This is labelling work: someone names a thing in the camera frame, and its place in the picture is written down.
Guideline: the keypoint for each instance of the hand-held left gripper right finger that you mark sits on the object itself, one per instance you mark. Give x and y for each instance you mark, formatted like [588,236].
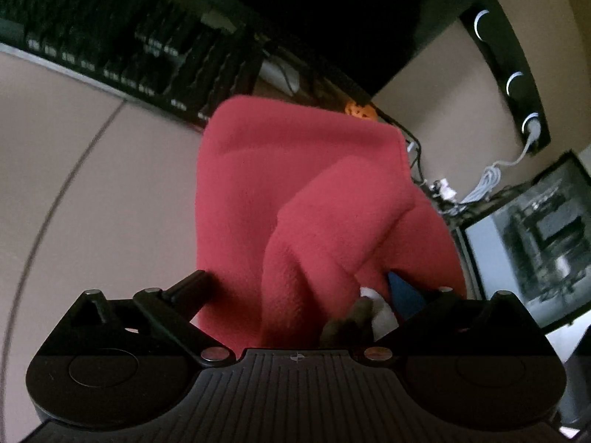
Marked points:
[406,296]

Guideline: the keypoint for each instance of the black keyboard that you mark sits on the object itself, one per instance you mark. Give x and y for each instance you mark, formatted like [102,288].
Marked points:
[115,32]

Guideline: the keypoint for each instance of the small orange toy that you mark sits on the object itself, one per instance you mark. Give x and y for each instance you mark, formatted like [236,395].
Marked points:
[361,110]

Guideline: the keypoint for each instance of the small lit monitor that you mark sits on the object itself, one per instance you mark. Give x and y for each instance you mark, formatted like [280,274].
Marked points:
[531,249]

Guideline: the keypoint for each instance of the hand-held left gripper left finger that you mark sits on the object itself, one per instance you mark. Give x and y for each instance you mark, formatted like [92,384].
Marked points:
[189,293]

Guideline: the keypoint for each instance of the curved dark monitor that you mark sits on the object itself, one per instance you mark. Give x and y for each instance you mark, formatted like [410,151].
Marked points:
[346,18]

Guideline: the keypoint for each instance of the white rounded device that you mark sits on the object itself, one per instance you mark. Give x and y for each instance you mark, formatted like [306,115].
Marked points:
[281,71]

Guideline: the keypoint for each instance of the black power strip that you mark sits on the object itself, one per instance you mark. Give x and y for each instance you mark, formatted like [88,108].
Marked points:
[508,69]

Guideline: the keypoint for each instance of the crumpled white paper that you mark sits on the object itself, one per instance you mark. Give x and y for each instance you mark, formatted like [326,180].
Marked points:
[444,188]

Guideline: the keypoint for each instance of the red fleece garment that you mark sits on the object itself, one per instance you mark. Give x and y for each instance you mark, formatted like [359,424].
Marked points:
[277,170]

